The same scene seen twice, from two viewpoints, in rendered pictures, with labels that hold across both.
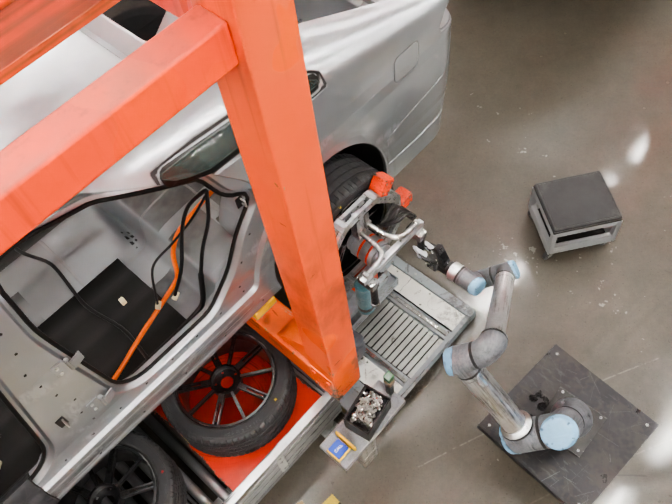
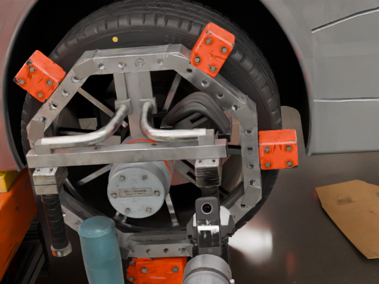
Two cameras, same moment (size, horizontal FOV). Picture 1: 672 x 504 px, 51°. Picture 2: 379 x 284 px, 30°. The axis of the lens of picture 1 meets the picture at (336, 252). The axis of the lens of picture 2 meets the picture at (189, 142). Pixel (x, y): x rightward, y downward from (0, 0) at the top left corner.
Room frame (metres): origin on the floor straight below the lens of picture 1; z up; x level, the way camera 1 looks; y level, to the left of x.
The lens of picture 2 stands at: (0.86, -1.31, 1.60)
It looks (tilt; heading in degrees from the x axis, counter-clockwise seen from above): 25 degrees down; 47
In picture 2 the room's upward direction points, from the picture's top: 7 degrees counter-clockwise
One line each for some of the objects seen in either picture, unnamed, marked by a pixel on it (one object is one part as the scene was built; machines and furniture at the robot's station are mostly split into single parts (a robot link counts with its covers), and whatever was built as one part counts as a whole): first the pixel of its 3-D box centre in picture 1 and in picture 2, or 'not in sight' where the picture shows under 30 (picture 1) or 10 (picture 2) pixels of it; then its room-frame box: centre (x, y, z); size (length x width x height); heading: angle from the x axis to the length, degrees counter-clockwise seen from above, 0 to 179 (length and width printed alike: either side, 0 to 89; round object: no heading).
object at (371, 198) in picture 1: (360, 241); (146, 158); (1.83, -0.12, 0.85); 0.54 x 0.07 x 0.54; 129
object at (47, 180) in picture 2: (368, 281); (50, 173); (1.57, -0.12, 0.93); 0.09 x 0.05 x 0.05; 39
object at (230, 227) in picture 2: not in sight; (223, 229); (1.73, -0.46, 0.83); 0.09 x 0.05 x 0.02; 31
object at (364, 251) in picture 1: (371, 249); (142, 171); (1.78, -0.17, 0.85); 0.21 x 0.14 x 0.14; 39
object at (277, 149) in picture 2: (401, 199); (277, 149); (2.03, -0.36, 0.85); 0.09 x 0.08 x 0.07; 129
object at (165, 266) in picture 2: not in sight; (166, 272); (1.86, -0.10, 0.48); 0.16 x 0.12 x 0.17; 39
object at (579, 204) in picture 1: (572, 215); not in sight; (2.18, -1.40, 0.17); 0.43 x 0.36 x 0.34; 92
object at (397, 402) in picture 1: (363, 423); not in sight; (1.09, 0.02, 0.44); 0.43 x 0.17 x 0.03; 129
